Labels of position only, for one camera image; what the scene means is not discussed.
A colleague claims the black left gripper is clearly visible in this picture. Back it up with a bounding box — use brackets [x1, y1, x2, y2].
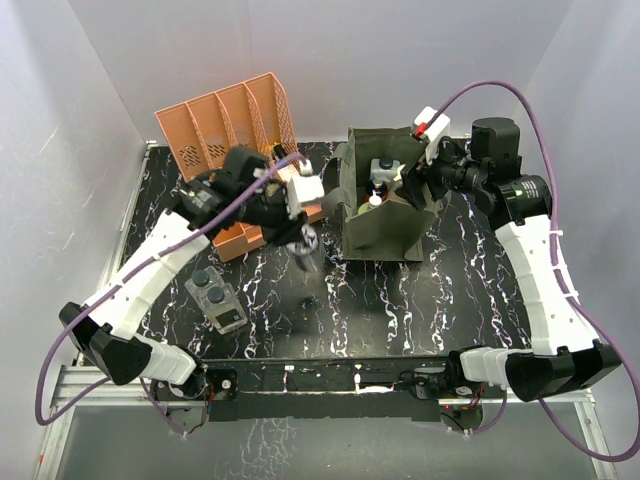
[237, 182, 308, 246]

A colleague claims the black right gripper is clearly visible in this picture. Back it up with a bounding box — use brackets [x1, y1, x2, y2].
[394, 134, 486, 211]

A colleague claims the brown pump bottle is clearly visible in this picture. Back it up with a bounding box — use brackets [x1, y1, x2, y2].
[387, 169, 404, 202]

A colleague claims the orange blue pump bottle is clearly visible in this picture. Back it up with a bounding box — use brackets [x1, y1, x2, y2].
[365, 180, 388, 199]

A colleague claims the white rectangular bottle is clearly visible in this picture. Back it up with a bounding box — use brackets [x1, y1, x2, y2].
[369, 157, 401, 184]

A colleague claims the yellow round pump bottle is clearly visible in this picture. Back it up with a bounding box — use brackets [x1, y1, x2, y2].
[357, 195, 385, 215]

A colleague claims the green canvas bag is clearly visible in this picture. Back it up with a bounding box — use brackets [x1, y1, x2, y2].
[322, 127, 449, 262]

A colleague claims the clear twin bottle pack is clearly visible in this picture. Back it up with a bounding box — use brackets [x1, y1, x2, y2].
[185, 266, 248, 335]

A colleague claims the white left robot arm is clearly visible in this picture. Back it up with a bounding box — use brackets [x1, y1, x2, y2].
[59, 146, 324, 399]

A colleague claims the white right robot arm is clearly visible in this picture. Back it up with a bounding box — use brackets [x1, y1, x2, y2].
[399, 107, 621, 402]

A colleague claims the orange plastic file organizer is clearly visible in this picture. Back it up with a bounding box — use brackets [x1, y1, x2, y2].
[156, 73, 321, 261]

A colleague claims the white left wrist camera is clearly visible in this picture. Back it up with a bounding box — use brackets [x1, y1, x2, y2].
[283, 159, 325, 218]

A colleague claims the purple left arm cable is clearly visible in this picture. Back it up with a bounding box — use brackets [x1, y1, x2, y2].
[32, 152, 311, 441]

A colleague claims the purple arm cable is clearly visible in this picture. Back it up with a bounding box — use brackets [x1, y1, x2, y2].
[434, 79, 640, 461]
[32, 152, 311, 441]

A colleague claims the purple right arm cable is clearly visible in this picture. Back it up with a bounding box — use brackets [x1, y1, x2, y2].
[434, 79, 640, 461]

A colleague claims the black front mounting rail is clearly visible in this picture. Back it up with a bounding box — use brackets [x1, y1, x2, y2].
[164, 347, 501, 424]

